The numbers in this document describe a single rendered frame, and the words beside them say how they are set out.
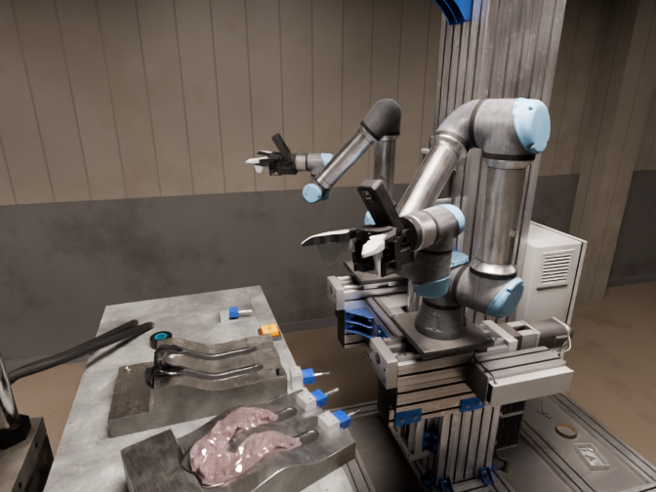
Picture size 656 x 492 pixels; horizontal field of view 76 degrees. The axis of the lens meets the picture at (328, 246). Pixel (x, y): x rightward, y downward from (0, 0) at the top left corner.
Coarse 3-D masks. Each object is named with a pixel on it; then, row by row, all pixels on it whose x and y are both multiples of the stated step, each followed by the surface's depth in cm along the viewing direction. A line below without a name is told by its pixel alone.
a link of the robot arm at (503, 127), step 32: (480, 128) 98; (512, 128) 92; (544, 128) 94; (512, 160) 95; (512, 192) 99; (480, 224) 107; (512, 224) 102; (480, 256) 107; (512, 256) 106; (480, 288) 107; (512, 288) 104
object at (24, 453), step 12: (36, 420) 125; (36, 432) 121; (24, 444) 116; (36, 444) 121; (0, 456) 113; (12, 456) 113; (24, 456) 113; (36, 456) 119; (0, 468) 109; (12, 468) 109; (24, 468) 111; (0, 480) 105; (12, 480) 105; (24, 480) 110
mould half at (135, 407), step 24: (264, 336) 150; (168, 360) 128; (192, 360) 132; (216, 360) 137; (240, 360) 137; (264, 360) 136; (120, 384) 129; (144, 384) 129; (168, 384) 118; (192, 384) 121; (216, 384) 125; (240, 384) 125; (264, 384) 127; (120, 408) 119; (144, 408) 119; (168, 408) 119; (192, 408) 122; (216, 408) 124; (120, 432) 117
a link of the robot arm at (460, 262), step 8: (456, 256) 118; (464, 256) 118; (456, 264) 114; (464, 264) 115; (456, 272) 114; (456, 280) 113; (448, 288) 114; (456, 288) 113; (448, 296) 116; (440, 304) 118; (448, 304) 118; (456, 304) 118
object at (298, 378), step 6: (294, 372) 136; (300, 372) 136; (306, 372) 138; (312, 372) 138; (324, 372) 140; (294, 378) 134; (300, 378) 135; (306, 378) 136; (312, 378) 136; (294, 384) 135; (300, 384) 136; (306, 384) 137
